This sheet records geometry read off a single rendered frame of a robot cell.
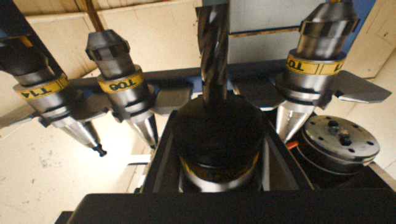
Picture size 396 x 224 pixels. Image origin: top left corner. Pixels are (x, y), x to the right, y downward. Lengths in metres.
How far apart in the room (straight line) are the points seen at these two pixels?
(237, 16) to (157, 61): 0.71
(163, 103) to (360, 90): 0.23
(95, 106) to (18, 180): 0.59
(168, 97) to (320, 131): 0.43
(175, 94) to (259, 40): 0.61
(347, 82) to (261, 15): 0.55
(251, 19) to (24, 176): 1.04
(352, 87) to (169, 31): 1.03
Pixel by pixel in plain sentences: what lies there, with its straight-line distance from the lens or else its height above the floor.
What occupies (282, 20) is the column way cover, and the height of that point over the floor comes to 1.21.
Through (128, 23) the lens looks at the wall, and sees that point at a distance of 1.21.
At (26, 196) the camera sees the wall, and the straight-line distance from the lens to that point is 0.82.
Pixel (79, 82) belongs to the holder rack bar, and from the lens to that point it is 0.31.
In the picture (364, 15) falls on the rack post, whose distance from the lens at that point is 0.26.
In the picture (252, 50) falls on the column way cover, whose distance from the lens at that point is 0.75.
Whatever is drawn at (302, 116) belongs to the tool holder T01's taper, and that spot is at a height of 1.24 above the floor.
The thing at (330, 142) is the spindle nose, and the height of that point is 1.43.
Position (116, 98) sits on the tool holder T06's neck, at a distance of 0.19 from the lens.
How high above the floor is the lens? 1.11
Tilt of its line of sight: 38 degrees up
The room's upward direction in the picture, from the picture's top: 172 degrees clockwise
